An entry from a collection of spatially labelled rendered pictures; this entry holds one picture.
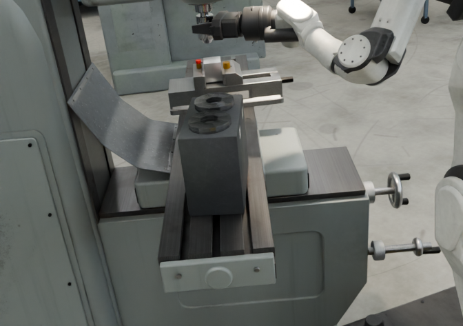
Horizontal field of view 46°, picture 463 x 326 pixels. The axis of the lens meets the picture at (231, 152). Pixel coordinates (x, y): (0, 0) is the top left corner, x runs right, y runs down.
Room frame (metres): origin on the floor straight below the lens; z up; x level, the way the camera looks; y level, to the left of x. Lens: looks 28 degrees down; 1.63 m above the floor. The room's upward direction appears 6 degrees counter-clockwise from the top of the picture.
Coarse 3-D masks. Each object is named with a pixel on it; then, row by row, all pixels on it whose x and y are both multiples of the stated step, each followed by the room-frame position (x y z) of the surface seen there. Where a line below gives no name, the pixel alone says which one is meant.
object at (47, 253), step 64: (0, 0) 1.30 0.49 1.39; (64, 0) 1.52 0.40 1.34; (0, 64) 1.30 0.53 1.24; (64, 64) 1.37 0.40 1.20; (0, 128) 1.29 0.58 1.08; (64, 128) 1.31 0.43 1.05; (0, 192) 1.28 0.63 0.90; (64, 192) 1.28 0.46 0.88; (0, 256) 1.27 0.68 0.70; (64, 256) 1.27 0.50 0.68; (0, 320) 1.27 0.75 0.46; (64, 320) 1.26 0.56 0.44
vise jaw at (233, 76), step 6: (228, 60) 1.67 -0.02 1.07; (222, 66) 1.62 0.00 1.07; (234, 66) 1.61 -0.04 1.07; (222, 72) 1.57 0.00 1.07; (228, 72) 1.56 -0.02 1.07; (234, 72) 1.55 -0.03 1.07; (240, 72) 1.58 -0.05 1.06; (228, 78) 1.55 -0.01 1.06; (234, 78) 1.55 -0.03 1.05; (240, 78) 1.55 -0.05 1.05; (228, 84) 1.55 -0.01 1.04; (234, 84) 1.55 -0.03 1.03; (240, 84) 1.55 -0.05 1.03
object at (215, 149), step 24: (216, 96) 1.15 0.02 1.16; (240, 96) 1.17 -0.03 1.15; (192, 120) 1.04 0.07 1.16; (216, 120) 1.05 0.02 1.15; (240, 120) 1.08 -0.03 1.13; (192, 144) 0.98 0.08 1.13; (216, 144) 0.97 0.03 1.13; (240, 144) 1.03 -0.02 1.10; (192, 168) 0.98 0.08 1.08; (216, 168) 0.98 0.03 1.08; (240, 168) 0.98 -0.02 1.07; (192, 192) 0.98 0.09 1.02; (216, 192) 0.98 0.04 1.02; (240, 192) 0.97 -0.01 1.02
